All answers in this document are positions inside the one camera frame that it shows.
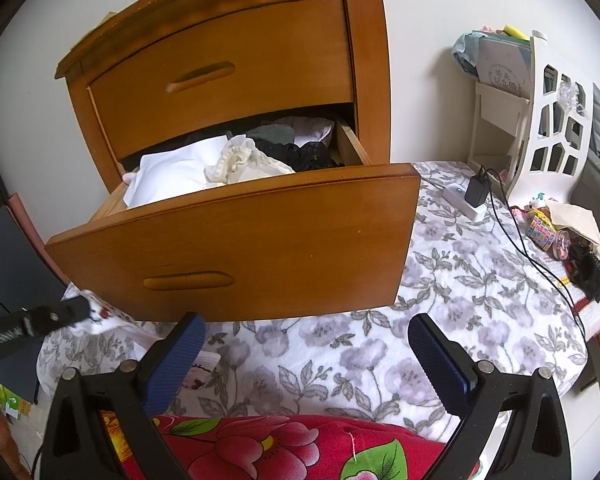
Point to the dark grey refrigerator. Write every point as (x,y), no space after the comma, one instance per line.
(10,270)

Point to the white red packet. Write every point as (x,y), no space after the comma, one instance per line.
(200,367)

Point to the green packaging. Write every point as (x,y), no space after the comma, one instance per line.
(10,400)

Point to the teal plastic bag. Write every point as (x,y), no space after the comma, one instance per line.
(467,52)

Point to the grey printed box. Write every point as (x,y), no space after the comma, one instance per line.
(505,67)

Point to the wooden drawer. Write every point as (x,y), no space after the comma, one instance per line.
(230,110)
(255,245)

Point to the black lace underwear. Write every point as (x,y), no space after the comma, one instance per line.
(300,155)

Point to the pink board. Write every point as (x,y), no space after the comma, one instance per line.
(19,206)

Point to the white cutout panel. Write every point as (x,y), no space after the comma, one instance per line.
(535,110)

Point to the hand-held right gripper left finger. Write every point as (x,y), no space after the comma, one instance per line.
(176,360)

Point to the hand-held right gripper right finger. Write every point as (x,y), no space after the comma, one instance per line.
(440,365)

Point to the white underwear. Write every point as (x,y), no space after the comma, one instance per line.
(175,175)

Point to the red floral blanket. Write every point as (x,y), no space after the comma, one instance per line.
(280,450)

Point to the floral bedsheet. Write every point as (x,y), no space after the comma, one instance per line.
(380,310)

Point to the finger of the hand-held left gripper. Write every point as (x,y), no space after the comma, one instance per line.
(50,317)

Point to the white power strip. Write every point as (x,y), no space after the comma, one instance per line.
(452,194)

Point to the shut wooden drawer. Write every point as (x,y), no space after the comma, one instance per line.
(230,110)

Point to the beige cloth bag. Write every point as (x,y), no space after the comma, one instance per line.
(575,220)

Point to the cream lace underwear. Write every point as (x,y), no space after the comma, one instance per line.
(245,165)

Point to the wooden nightstand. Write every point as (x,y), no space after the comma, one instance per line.
(370,60)

